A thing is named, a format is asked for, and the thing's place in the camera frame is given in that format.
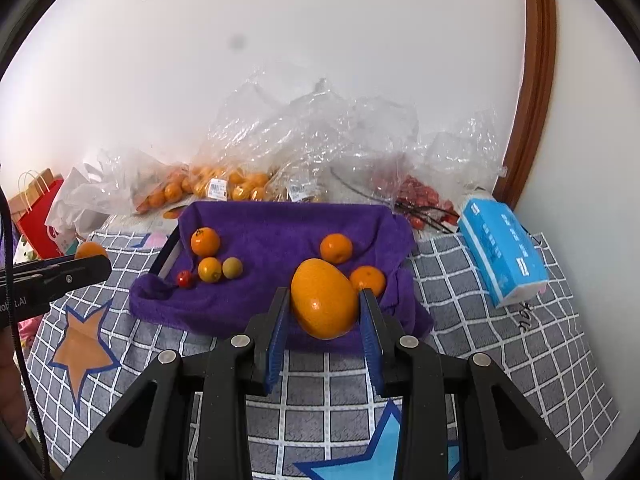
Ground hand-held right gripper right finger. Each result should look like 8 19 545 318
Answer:
357 287 583 480

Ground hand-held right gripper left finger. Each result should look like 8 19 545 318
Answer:
60 286 293 480

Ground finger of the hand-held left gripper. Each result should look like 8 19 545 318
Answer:
14 257 112 302

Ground orange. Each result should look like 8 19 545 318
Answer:
290 258 360 341
198 256 223 284
75 241 109 261
349 265 388 297
320 233 354 265

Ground black tray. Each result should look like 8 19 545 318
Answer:
149 230 185 279

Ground purple towel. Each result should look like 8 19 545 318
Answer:
129 201 435 356

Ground large mandarin with green stem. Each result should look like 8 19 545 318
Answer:
190 227 221 257

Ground clear bag of pale fruits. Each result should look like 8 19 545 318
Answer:
275 167 331 204

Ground person's left hand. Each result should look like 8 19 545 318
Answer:
0 330 27 443

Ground red paper bag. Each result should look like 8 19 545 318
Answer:
10 170 76 260

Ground white plastic bag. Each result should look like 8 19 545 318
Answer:
45 162 113 241

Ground translucent plastic bag with oranges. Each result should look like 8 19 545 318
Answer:
97 147 196 216

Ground fruit print cardboard sheet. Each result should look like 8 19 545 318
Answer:
107 202 196 236

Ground grey checked blanket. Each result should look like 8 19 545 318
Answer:
22 227 621 480

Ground blue tissue pack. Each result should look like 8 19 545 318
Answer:
457 197 549 309

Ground bag of red cherry tomatoes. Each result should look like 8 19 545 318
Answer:
370 172 461 233

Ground clear bag of mandarins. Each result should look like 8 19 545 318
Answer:
185 160 276 203

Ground clear bags of oranges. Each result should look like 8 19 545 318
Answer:
200 67 508 201

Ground black cable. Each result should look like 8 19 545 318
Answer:
0 160 51 480

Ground brown wooden door frame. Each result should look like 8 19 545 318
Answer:
492 0 558 208

